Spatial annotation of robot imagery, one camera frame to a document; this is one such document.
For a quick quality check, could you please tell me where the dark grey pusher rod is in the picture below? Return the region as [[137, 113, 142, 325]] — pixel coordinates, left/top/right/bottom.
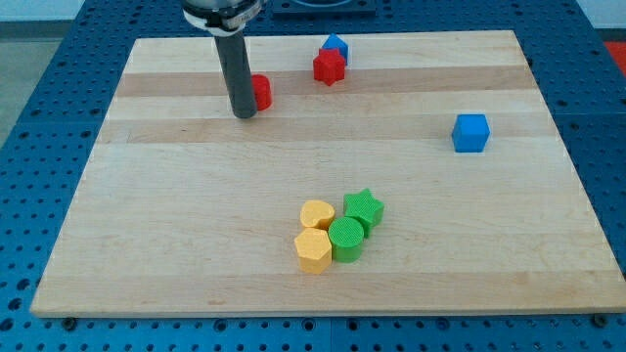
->
[[214, 31, 257, 119]]

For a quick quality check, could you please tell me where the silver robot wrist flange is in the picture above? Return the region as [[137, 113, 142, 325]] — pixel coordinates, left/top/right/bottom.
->
[[181, 0, 264, 37]]

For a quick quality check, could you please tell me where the red cylinder block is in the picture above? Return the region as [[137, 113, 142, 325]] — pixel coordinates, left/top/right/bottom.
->
[[251, 74, 273, 110]]

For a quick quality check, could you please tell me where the red star block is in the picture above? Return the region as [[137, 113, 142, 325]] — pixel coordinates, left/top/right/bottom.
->
[[313, 48, 346, 86]]

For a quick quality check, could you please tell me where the green star block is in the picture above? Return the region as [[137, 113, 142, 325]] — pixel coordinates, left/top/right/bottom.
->
[[343, 189, 384, 239]]

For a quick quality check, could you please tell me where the blue pentagon block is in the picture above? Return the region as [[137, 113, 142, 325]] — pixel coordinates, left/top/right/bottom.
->
[[322, 33, 349, 64]]

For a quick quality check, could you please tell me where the yellow heart block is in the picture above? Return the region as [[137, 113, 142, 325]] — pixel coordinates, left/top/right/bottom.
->
[[299, 199, 335, 230]]

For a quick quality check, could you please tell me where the yellow hexagon block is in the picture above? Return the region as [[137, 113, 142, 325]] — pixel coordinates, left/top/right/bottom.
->
[[294, 228, 333, 275]]

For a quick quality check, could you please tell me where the green cylinder block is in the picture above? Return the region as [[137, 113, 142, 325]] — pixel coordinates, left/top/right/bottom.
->
[[329, 217, 365, 263]]

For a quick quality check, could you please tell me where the wooden board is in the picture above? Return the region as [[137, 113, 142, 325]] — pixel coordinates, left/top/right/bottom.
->
[[31, 30, 625, 318]]

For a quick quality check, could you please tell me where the blue cube block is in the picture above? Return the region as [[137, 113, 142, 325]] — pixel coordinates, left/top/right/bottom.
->
[[451, 114, 491, 153]]

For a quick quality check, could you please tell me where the dark blue mount plate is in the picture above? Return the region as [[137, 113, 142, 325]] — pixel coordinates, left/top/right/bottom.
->
[[268, 0, 378, 19]]

